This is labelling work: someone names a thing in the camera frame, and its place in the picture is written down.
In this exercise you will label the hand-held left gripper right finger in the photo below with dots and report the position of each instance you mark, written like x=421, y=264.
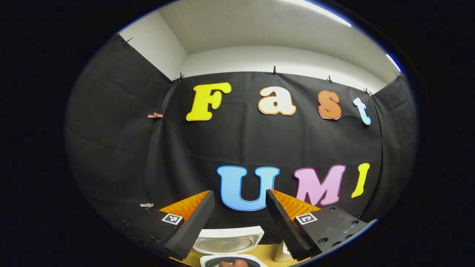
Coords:
x=285, y=227

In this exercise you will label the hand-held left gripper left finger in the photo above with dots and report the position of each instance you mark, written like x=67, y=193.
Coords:
x=193, y=228

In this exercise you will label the white rice cooker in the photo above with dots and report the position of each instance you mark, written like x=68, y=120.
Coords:
x=228, y=244

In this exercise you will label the white toaster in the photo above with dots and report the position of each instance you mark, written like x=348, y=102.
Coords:
x=282, y=254

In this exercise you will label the white cloth clip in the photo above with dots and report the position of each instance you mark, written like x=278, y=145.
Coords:
x=146, y=204

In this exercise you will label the black backdrop cloth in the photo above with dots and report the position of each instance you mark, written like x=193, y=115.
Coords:
x=118, y=148

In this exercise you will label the red cloth clip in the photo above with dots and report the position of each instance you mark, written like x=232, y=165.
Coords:
x=155, y=115

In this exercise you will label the short ceiling light strip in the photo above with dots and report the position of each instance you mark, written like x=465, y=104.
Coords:
x=393, y=62

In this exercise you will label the long ceiling light strip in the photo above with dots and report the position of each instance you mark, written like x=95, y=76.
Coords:
x=323, y=11

